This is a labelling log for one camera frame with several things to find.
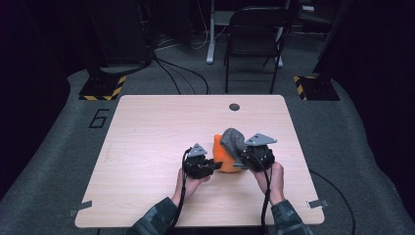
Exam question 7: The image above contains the black floor cable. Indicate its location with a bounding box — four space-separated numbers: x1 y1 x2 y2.
308 168 356 235
153 57 210 96
154 59 183 96

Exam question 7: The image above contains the black cabinet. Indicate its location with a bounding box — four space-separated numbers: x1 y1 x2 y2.
87 0 155 67

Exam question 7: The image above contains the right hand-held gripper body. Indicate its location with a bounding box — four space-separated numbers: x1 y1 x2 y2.
234 132 279 173

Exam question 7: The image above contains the striped black stand base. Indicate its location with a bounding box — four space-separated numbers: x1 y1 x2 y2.
78 74 127 102
293 75 341 102

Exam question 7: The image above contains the black folding chair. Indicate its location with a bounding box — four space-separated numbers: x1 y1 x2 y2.
223 6 292 95

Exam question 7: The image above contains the grey knitted cloth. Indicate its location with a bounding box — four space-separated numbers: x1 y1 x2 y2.
219 127 249 161

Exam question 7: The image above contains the left hand-held gripper cable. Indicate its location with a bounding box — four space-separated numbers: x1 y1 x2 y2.
162 147 194 235

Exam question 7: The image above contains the right hand-held gripper cable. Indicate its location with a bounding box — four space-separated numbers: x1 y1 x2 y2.
243 152 274 235

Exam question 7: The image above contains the person's left hand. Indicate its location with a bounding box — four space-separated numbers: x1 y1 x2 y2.
170 167 211 208

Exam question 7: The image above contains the orange plush toy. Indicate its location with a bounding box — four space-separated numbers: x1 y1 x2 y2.
211 133 245 174

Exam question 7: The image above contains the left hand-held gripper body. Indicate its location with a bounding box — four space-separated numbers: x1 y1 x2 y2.
183 143 215 180

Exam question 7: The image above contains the person's right hand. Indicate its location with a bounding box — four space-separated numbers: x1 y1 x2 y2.
253 162 286 206

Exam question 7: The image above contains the white desk frame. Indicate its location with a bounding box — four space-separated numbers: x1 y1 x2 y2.
206 0 285 65

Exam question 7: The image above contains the black shelf rack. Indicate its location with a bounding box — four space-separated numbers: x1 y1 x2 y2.
293 0 331 27

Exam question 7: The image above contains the hand-held gripper cable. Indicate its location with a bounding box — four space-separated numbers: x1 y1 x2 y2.
162 147 194 235
243 152 274 235

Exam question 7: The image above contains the grey tape strip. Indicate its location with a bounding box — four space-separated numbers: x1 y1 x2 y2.
68 200 94 218
306 199 329 210

